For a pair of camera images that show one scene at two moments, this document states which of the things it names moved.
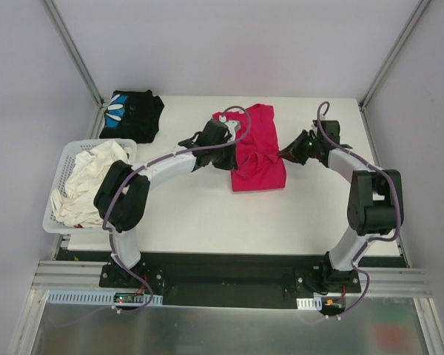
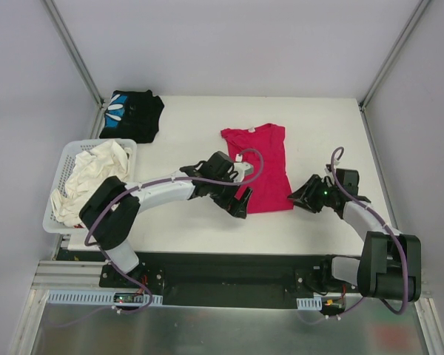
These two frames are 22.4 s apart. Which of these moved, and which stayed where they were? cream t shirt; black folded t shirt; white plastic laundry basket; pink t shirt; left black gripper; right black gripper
Moved: pink t shirt; left black gripper; right black gripper
Stayed: white plastic laundry basket; black folded t shirt; cream t shirt
